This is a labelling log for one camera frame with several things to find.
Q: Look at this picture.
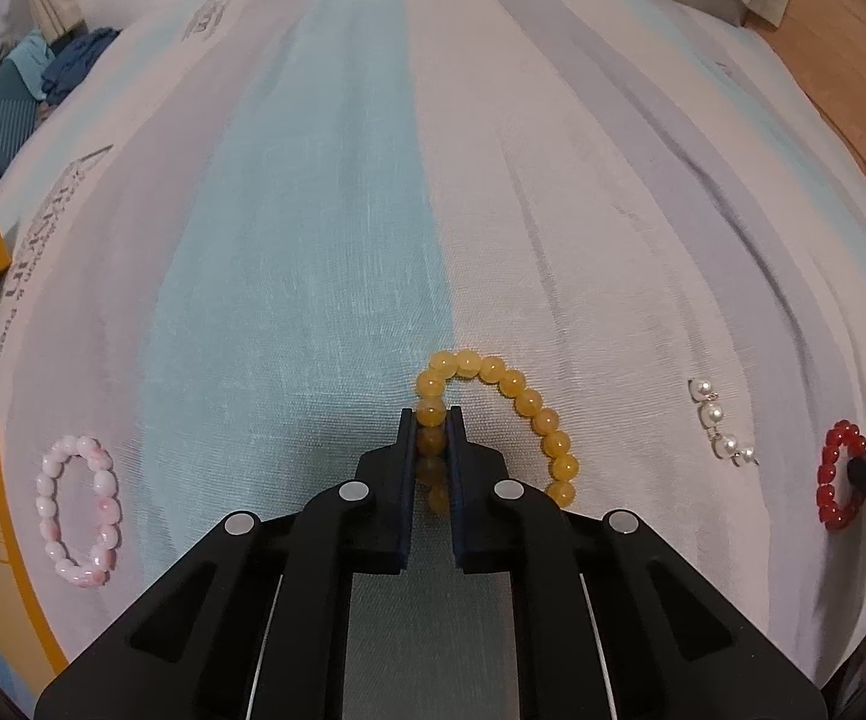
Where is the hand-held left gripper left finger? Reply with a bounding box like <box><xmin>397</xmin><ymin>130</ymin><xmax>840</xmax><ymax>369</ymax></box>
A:
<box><xmin>34</xmin><ymin>406</ymin><xmax>415</xmax><ymax>720</ymax></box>

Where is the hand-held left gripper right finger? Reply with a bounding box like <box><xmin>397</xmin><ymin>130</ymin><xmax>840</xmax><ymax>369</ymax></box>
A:
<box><xmin>448</xmin><ymin>405</ymin><xmax>828</xmax><ymax>720</ymax></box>

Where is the red bead bracelet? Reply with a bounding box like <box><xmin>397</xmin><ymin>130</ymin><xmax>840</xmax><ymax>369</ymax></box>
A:
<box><xmin>817</xmin><ymin>420</ymin><xmax>866</xmax><ymax>533</ymax></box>

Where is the yellow bead bracelet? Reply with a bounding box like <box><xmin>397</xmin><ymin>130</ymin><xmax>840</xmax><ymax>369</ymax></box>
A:
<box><xmin>412</xmin><ymin>349</ymin><xmax>580</xmax><ymax>517</ymax></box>

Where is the striped bed cover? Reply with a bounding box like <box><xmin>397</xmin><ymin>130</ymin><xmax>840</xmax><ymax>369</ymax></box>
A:
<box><xmin>0</xmin><ymin>0</ymin><xmax>866</xmax><ymax>695</ymax></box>

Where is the dark blue cloth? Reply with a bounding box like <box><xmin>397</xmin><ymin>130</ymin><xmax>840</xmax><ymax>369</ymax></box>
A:
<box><xmin>41</xmin><ymin>28</ymin><xmax>122</xmax><ymax>102</ymax></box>

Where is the light blue cloth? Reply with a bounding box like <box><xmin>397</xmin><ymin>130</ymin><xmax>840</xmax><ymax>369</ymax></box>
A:
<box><xmin>1</xmin><ymin>30</ymin><xmax>55</xmax><ymax>95</ymax></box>

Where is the narrow beige curtain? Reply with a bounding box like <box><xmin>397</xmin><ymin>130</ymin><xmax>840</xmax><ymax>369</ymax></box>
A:
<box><xmin>28</xmin><ymin>0</ymin><xmax>85</xmax><ymax>42</ymax></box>

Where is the white pearl bracelet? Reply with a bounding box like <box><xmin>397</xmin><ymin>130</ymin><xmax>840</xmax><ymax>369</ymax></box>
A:
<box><xmin>688</xmin><ymin>379</ymin><xmax>760</xmax><ymax>466</ymax></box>

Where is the pink bead bracelet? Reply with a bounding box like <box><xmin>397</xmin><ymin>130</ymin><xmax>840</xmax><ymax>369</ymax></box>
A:
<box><xmin>35</xmin><ymin>435</ymin><xmax>120</xmax><ymax>588</ymax></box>

